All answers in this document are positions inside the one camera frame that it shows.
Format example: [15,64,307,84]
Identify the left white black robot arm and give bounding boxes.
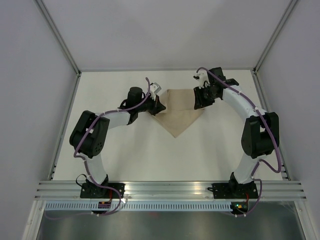
[69,83,166,200]

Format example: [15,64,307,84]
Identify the aluminium side rail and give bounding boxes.
[46,71,82,181]
[250,68,292,181]

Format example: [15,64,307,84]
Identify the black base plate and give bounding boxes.
[80,182,125,199]
[206,182,259,200]

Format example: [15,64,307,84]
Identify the right aluminium frame post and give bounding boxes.
[251,0,300,75]

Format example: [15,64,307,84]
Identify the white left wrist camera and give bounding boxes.
[149,82,162,95]

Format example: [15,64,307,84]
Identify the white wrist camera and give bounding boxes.
[193,72,210,89]
[149,82,162,95]

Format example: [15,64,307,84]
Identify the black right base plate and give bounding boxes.
[206,182,259,200]

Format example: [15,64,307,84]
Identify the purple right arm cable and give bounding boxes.
[196,66,281,218]

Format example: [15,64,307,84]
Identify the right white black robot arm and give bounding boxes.
[193,67,282,199]

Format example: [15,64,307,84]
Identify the white slotted cable duct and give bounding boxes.
[45,200,232,212]

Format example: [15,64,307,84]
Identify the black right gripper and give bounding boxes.
[193,84,219,110]

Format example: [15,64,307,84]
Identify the beige cloth napkin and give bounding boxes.
[153,89,204,138]

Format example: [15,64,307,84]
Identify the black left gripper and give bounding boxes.
[136,92,166,116]

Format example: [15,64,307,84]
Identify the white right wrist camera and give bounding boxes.
[193,72,210,89]

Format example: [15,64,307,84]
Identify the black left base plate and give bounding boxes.
[80,182,125,199]

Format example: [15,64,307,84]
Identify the right aluminium side rail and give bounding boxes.
[250,68,292,181]

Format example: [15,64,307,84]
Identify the left aluminium side rail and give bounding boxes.
[46,71,82,181]

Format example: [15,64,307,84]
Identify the aluminium frame post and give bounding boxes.
[34,0,81,77]
[251,0,300,75]

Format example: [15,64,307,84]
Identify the left aluminium frame post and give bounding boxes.
[34,0,81,77]

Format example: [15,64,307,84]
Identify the aluminium front mounting rail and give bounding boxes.
[33,180,307,202]

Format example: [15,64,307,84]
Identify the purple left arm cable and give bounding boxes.
[44,77,157,220]

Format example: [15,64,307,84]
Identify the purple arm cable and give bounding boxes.
[196,66,281,218]
[44,77,157,220]

